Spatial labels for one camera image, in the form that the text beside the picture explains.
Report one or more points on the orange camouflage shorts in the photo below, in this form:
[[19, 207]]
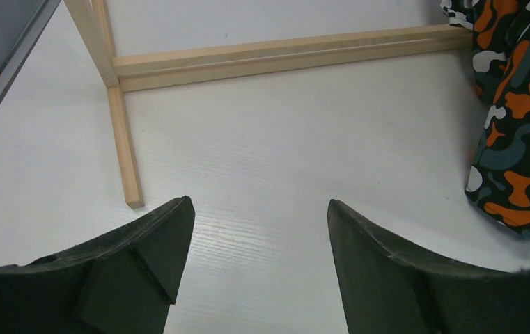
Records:
[[499, 177]]

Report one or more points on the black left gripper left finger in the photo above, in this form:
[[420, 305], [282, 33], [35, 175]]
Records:
[[123, 281]]

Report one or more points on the wooden clothes rack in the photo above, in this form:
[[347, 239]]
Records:
[[125, 74]]

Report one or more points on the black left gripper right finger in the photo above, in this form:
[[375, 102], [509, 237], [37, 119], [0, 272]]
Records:
[[389, 284]]

